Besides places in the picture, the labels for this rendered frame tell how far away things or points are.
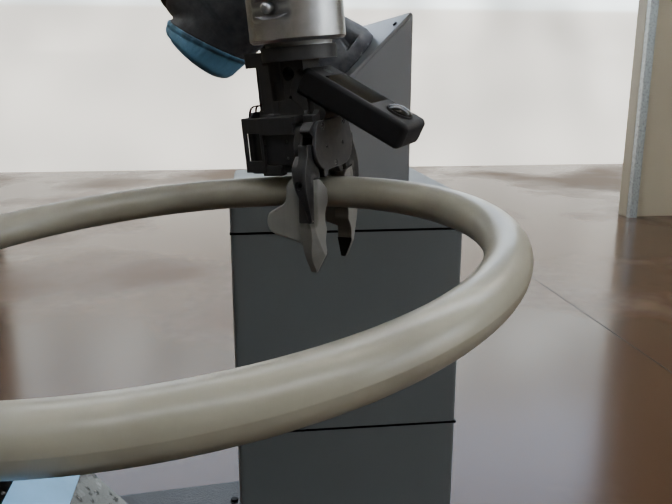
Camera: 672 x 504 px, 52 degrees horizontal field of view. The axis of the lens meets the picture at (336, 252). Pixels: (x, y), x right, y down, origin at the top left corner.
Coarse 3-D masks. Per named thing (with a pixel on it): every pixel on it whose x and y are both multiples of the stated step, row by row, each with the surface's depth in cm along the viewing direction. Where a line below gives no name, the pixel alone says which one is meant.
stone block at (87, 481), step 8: (80, 480) 47; (88, 480) 47; (96, 480) 48; (0, 488) 40; (8, 488) 41; (80, 488) 46; (88, 488) 47; (96, 488) 47; (104, 488) 48; (0, 496) 40; (72, 496) 45; (80, 496) 45; (88, 496) 46; (96, 496) 47; (104, 496) 47; (112, 496) 48
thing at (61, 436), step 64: (128, 192) 68; (192, 192) 69; (256, 192) 69; (384, 192) 62; (448, 192) 56; (512, 256) 39; (448, 320) 31; (192, 384) 26; (256, 384) 27; (320, 384) 27; (384, 384) 29; (0, 448) 25; (64, 448) 25; (128, 448) 25; (192, 448) 26
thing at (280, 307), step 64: (256, 256) 116; (384, 256) 119; (448, 256) 120; (256, 320) 119; (320, 320) 120; (384, 320) 122; (448, 384) 126; (256, 448) 125; (320, 448) 126; (384, 448) 128; (448, 448) 129
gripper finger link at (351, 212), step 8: (328, 208) 72; (336, 208) 71; (344, 208) 70; (352, 208) 71; (328, 216) 72; (336, 216) 71; (344, 216) 70; (352, 216) 71; (336, 224) 72; (344, 224) 71; (352, 224) 71; (344, 232) 71; (352, 232) 71; (344, 240) 71; (352, 240) 71; (344, 248) 72
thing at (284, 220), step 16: (288, 192) 66; (320, 192) 65; (288, 208) 66; (320, 208) 65; (272, 224) 67; (288, 224) 66; (304, 224) 64; (320, 224) 65; (304, 240) 65; (320, 240) 65; (320, 256) 66
